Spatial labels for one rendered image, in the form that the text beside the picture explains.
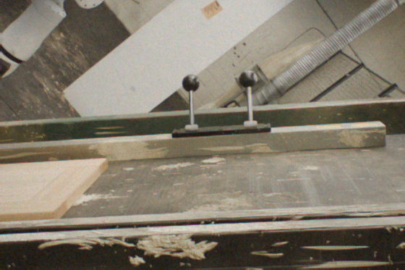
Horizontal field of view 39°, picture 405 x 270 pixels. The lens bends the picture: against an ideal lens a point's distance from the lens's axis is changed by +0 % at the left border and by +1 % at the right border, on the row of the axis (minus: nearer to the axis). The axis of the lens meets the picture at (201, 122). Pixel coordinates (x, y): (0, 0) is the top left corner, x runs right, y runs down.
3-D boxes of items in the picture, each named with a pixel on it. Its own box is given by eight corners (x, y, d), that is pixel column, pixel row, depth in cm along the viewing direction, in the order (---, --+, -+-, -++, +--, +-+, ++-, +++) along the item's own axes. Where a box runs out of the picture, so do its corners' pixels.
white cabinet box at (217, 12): (77, 79, 539) (252, -63, 504) (117, 126, 551) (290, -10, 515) (60, 93, 481) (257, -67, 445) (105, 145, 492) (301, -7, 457)
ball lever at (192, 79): (184, 138, 119) (183, 79, 123) (202, 137, 119) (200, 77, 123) (181, 132, 115) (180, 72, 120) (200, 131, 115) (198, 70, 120)
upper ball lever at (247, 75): (241, 135, 118) (239, 75, 122) (260, 134, 117) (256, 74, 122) (241, 129, 114) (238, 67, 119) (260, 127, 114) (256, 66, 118)
